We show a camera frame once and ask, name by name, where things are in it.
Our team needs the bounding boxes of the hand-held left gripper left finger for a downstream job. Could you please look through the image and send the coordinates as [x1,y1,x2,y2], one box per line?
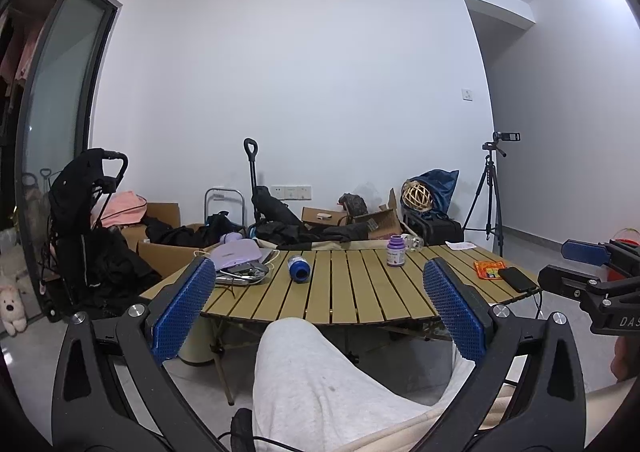
[51,258,228,452]

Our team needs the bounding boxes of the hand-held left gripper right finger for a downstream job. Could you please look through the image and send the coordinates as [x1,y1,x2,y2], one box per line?
[415,258,587,452]

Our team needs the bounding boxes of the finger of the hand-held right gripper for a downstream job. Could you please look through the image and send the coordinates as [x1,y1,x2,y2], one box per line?
[538,264,608,304]
[561,239,640,279]

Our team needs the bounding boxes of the blue bottle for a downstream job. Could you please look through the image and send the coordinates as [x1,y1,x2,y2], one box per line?
[287,254,311,282]

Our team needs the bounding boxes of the person's right hand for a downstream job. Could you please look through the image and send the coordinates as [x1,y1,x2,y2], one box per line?
[610,336,640,382]

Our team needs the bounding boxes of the cream bucket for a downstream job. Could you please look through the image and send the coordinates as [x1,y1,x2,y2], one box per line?
[176,316,217,366]

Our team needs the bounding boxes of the red container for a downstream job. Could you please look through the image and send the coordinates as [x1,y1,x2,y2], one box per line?
[602,228,640,283]

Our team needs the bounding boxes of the black phone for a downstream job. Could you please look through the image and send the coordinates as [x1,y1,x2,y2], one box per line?
[498,267,538,292]

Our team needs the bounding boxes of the orange snack packet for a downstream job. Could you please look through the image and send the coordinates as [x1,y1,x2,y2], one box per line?
[473,259,507,280]

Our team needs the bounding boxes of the large cardboard box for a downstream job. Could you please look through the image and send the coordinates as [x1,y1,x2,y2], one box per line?
[136,238,221,279]

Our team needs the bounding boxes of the metal tray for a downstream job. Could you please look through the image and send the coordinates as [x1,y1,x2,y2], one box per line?
[215,264,273,286]

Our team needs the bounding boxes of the lilac plastic case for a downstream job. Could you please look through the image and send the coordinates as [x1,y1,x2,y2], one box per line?
[209,239,265,272]

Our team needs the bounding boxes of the purple lidded bottle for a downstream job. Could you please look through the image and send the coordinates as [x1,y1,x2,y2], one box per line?
[386,235,407,267]

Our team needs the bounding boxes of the black bag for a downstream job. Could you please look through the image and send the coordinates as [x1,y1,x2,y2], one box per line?
[402,208,464,247]

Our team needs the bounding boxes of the open cardboard box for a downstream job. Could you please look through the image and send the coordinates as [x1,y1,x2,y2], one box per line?
[120,202,182,253]

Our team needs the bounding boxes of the slatted folding table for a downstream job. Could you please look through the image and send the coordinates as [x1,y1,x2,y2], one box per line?
[139,244,543,406]

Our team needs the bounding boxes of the black tripod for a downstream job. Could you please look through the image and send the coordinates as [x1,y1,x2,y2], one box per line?
[461,142,506,258]

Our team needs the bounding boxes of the torn cardboard box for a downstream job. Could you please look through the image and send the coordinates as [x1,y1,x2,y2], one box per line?
[352,188,407,243]

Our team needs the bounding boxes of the pink bag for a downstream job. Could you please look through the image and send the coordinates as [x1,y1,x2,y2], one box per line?
[91,191,149,229]

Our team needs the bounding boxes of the black stroller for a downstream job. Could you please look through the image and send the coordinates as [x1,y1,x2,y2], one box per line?
[39,148,163,324]

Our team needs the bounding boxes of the woven rattan ball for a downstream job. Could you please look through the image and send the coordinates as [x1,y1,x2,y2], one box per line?
[403,181,433,213]

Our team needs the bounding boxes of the blue bag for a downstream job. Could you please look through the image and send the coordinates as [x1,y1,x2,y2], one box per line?
[407,169,460,220]

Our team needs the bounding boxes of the person's black shoe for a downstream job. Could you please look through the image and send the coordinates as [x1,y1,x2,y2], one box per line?
[230,408,257,452]

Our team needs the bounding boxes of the person's cream garment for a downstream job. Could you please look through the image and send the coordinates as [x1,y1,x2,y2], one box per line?
[345,379,640,452]

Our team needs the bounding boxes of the black folded wagon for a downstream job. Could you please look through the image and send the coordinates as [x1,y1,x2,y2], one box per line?
[243,138,303,238]

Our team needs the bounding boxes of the person's grey trouser leg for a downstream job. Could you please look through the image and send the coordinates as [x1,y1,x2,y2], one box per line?
[252,318,477,452]

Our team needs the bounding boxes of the dark brown bundle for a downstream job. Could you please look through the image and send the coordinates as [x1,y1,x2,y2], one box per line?
[338,193,369,216]

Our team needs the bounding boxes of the black clothes pile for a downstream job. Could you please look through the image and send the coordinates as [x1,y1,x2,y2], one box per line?
[142,214,372,249]

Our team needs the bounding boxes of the flat cardboard box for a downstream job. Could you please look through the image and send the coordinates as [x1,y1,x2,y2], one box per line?
[301,206,349,228]

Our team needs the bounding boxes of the white plush toy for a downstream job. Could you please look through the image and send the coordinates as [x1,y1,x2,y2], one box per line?
[0,273,28,337]

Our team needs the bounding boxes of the glass sliding door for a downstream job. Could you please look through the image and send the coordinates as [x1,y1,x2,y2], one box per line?
[14,0,123,328]

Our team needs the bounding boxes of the hanging pink clothes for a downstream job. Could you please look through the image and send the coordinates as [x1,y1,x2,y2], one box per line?
[0,0,58,123]

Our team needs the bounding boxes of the white cable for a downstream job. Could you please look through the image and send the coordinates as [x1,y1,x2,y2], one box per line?
[261,247,282,278]

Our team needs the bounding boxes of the row of wall sockets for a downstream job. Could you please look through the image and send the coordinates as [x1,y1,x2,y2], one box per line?
[270,185,313,200]

